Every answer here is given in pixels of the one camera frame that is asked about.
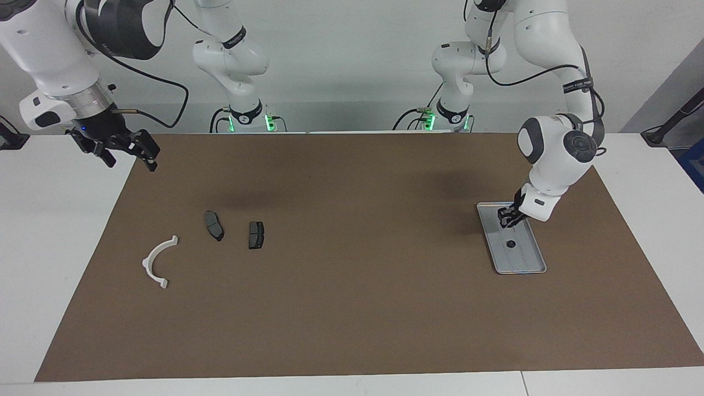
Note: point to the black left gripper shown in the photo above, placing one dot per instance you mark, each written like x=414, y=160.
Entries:
x=518, y=206

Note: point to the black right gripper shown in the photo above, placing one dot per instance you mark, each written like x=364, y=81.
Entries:
x=102, y=129

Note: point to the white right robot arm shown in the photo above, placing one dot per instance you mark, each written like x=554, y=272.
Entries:
x=49, y=49

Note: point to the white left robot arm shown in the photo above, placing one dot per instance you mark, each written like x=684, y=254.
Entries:
x=555, y=148

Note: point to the silver metal tray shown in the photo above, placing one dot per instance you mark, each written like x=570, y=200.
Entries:
x=525, y=258

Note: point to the curved dark brake pad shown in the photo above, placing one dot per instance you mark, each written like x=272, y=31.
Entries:
x=214, y=225

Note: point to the rectangular dark brake pad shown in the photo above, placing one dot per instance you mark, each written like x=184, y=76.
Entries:
x=256, y=235

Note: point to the black angled stand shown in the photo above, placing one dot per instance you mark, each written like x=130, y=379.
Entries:
x=657, y=135

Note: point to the brown paper table mat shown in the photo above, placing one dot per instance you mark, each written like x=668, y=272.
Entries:
x=352, y=308

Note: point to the blue plastic crate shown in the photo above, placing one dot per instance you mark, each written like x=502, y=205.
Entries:
x=696, y=170

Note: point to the black desk clamp mount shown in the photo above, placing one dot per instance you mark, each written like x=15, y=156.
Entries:
x=14, y=140

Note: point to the white semicircular plastic bracket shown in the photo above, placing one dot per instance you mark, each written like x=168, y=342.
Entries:
x=147, y=263

